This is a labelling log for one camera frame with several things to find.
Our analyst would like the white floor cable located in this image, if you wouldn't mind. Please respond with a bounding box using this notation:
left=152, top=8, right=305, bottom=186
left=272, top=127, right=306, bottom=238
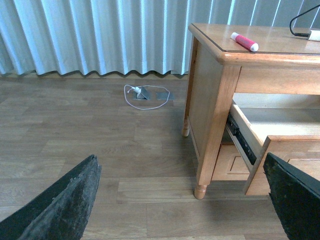
left=123, top=84, right=171, bottom=111

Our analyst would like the open metal floor socket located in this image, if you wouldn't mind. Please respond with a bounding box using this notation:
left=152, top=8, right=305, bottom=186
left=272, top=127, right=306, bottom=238
left=135, top=86, right=151, bottom=100

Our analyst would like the black charging cable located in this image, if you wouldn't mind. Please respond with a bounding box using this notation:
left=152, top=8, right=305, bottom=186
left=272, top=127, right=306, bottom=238
left=289, top=4, right=320, bottom=37

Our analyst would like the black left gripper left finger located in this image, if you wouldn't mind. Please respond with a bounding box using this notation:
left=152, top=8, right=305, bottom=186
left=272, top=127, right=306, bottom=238
left=0, top=155, right=102, bottom=240

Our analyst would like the white power adapter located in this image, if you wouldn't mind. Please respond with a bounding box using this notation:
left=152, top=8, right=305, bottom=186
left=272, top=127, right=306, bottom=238
left=307, top=29, right=320, bottom=42

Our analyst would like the white floor plug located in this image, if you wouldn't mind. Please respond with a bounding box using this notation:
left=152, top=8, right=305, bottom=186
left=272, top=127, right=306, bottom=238
left=132, top=86, right=142, bottom=95

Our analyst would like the pale blue pleated curtain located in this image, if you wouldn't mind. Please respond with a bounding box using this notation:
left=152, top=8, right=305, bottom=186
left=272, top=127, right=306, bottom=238
left=0, top=0, right=320, bottom=75

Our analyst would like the light wooden nightstand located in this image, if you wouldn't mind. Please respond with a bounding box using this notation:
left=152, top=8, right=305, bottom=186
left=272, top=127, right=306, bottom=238
left=182, top=23, right=320, bottom=199

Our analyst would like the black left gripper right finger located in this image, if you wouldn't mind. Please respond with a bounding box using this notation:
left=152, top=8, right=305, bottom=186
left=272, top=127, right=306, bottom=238
left=263, top=152, right=320, bottom=240

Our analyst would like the wooden drawer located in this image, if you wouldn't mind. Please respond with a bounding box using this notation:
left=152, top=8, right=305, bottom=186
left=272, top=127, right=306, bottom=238
left=211, top=143, right=250, bottom=181
left=225, top=102, right=320, bottom=196

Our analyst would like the closed metal floor plate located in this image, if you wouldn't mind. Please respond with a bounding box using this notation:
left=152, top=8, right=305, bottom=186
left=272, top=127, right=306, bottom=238
left=156, top=92, right=175, bottom=100

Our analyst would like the pink marker with clear cap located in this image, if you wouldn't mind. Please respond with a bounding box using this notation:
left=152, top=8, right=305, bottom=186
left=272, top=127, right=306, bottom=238
left=231, top=32, right=259, bottom=52

